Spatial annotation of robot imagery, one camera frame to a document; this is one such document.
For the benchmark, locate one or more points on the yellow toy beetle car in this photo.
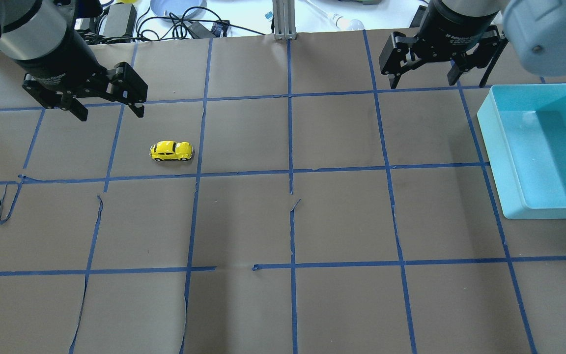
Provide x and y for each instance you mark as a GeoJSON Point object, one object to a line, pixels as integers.
{"type": "Point", "coordinates": [171, 151]}

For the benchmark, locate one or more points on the black power adapter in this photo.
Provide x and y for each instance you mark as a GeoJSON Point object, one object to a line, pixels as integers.
{"type": "Point", "coordinates": [119, 21]}

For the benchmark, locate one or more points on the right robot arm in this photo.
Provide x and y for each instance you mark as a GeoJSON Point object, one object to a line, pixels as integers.
{"type": "Point", "coordinates": [535, 28]}

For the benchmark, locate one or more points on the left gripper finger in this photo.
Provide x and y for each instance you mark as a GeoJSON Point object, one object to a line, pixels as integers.
{"type": "Point", "coordinates": [125, 85]}
{"type": "Point", "coordinates": [50, 99]}

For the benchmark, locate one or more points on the aluminium frame post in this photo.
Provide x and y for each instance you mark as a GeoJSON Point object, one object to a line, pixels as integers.
{"type": "Point", "coordinates": [284, 20]}

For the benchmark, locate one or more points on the light blue plastic bin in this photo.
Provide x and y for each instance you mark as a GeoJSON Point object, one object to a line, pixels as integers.
{"type": "Point", "coordinates": [524, 132]}

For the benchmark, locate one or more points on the white light bulb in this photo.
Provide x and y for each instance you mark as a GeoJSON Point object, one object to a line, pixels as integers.
{"type": "Point", "coordinates": [345, 24]}

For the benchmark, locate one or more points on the blue round plate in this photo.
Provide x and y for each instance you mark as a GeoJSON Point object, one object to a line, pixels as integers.
{"type": "Point", "coordinates": [191, 9]}

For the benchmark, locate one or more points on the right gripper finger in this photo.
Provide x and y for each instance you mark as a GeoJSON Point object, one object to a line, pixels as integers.
{"type": "Point", "coordinates": [487, 52]}
{"type": "Point", "coordinates": [399, 55]}

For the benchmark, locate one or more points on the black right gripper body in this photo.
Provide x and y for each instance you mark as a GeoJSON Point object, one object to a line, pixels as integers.
{"type": "Point", "coordinates": [452, 30]}

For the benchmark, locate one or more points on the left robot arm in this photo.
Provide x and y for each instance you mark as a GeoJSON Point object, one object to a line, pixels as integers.
{"type": "Point", "coordinates": [30, 29]}

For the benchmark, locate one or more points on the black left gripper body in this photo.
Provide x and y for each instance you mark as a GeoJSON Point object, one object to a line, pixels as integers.
{"type": "Point", "coordinates": [61, 63]}

